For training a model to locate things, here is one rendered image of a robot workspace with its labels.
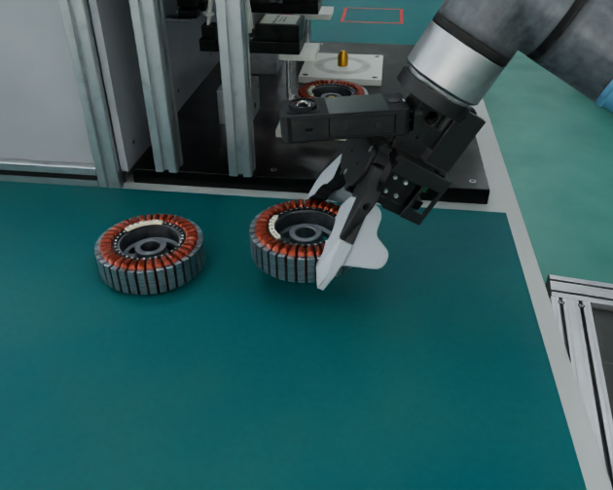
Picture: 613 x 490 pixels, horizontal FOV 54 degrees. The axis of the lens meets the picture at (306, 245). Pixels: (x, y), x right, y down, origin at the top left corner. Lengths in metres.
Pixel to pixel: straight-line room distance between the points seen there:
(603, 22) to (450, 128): 0.14
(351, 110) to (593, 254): 1.73
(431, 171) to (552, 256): 1.59
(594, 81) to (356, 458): 0.35
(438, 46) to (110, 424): 0.40
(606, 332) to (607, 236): 0.82
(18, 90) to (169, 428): 0.51
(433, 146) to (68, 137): 0.49
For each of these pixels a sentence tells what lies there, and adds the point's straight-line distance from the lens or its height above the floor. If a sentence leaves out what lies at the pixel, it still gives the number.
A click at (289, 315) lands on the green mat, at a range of 0.59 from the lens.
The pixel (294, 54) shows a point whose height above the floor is 0.88.
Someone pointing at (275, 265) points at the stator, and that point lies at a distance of 0.57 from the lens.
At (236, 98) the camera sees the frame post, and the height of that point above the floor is 0.87.
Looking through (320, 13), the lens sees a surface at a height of 0.88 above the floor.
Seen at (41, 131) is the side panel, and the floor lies 0.82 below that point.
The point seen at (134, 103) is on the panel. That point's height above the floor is 0.84.
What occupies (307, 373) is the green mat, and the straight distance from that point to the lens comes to 0.53.
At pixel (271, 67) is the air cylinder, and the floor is 0.78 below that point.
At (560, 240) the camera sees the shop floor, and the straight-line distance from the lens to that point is 2.22.
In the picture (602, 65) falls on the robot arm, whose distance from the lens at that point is 0.54.
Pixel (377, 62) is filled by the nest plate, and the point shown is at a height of 0.78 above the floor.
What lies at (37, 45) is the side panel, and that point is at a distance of 0.82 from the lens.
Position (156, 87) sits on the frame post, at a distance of 0.78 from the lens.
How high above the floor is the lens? 1.13
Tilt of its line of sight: 34 degrees down
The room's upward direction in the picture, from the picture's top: straight up
